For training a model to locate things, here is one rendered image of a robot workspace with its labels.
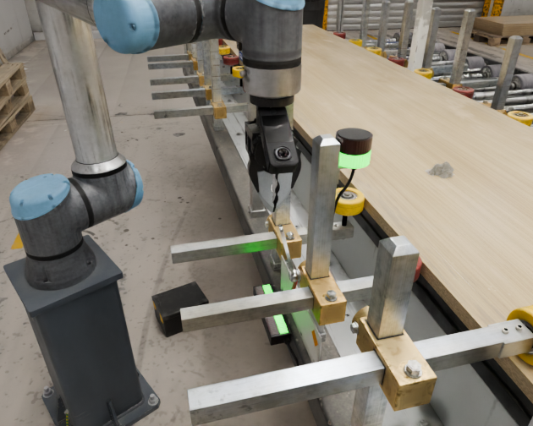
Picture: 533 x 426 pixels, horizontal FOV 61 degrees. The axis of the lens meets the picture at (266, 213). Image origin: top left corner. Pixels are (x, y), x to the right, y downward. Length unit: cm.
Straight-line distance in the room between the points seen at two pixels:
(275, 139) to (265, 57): 12
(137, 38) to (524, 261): 77
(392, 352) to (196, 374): 130
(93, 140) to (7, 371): 110
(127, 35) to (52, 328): 93
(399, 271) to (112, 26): 50
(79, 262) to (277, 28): 91
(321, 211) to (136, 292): 156
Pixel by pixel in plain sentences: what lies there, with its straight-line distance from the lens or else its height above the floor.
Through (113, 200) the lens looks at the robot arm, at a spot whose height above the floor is 79.
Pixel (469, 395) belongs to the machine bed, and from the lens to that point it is 91.
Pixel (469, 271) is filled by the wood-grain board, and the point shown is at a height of 90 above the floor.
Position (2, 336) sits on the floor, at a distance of 224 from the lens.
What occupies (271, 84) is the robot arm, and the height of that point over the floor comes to 123.
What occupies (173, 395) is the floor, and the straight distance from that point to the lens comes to 180.
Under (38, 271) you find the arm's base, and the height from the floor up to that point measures 65.
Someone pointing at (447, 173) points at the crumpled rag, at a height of 91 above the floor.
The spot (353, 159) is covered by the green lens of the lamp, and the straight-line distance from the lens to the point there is 74.
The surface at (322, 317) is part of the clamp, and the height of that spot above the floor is 84.
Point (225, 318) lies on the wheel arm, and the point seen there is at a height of 85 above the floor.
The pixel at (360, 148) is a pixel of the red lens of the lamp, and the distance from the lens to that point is 74.
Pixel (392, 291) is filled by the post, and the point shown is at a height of 105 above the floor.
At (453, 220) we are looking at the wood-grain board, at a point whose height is 90.
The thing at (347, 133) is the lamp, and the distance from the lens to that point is 76.
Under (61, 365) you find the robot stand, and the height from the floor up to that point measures 37.
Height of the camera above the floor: 142
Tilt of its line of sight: 31 degrees down
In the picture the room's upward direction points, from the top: straight up
